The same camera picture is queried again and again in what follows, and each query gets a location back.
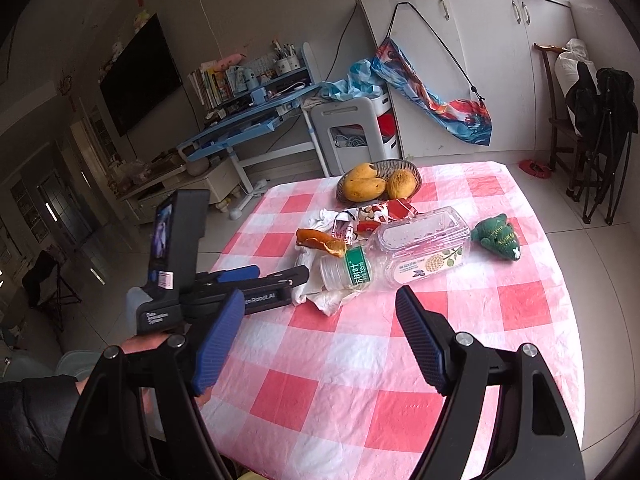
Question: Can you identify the orange peel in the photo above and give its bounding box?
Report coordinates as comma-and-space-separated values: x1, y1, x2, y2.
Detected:
296, 229, 347, 258

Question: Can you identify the crushed clear water bottle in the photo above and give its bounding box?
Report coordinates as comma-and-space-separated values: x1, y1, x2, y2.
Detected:
319, 245, 381, 292

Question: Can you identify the red white snack wrapper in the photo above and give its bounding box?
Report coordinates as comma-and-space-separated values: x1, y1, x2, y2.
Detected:
330, 198, 418, 243

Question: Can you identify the clear plastic food box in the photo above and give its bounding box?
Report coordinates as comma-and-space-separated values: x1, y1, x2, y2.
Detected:
366, 206, 471, 286

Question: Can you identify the large white tissue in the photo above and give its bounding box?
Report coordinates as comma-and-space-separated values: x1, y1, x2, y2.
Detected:
293, 209, 359, 316

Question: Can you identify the person's left hand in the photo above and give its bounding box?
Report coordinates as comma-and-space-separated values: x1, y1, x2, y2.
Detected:
74, 331, 214, 411

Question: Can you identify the cream tv stand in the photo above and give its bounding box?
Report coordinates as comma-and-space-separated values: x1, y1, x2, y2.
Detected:
120, 158, 241, 224

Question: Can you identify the yellow mango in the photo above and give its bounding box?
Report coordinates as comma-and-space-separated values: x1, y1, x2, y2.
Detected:
343, 178, 386, 203
386, 169, 416, 200
343, 162, 378, 186

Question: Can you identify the pink checkered tablecloth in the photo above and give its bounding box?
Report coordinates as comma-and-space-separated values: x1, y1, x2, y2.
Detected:
203, 162, 585, 479

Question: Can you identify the pink kettlebell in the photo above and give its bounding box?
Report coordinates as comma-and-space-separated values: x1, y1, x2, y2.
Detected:
186, 157, 210, 177

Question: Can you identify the green plush toy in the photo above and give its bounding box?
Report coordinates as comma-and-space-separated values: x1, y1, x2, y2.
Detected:
471, 214, 521, 261

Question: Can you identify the woven fruit basket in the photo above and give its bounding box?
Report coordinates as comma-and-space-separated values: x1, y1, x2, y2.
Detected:
335, 159, 422, 205

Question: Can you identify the blue children's study desk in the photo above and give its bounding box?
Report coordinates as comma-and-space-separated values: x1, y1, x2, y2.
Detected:
177, 41, 330, 220

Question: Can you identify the white plastic stool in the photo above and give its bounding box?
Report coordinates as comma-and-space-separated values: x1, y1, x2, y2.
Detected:
310, 93, 397, 176

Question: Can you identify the row of books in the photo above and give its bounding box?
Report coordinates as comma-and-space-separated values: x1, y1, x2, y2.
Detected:
188, 62, 247, 110

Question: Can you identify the light blue crumpled cloth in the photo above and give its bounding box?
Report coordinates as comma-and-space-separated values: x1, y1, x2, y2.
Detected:
319, 58, 386, 102

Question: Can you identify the colourful fabric bag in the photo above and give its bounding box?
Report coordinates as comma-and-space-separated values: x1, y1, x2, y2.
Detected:
371, 38, 492, 146

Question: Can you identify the wooden chair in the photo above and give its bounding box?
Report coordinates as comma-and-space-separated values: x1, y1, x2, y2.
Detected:
533, 44, 585, 191

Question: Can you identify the black folding chair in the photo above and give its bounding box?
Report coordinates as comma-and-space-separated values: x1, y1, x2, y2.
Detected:
565, 62, 639, 224

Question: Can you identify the white balcony cabinet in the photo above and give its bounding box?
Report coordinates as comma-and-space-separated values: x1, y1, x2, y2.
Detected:
358, 0, 577, 159

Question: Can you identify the white stuffed bag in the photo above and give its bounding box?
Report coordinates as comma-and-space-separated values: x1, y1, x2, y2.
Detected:
554, 38, 599, 134

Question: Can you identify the wall mounted black television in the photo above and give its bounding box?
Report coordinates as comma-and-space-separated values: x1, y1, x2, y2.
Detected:
99, 14, 182, 136

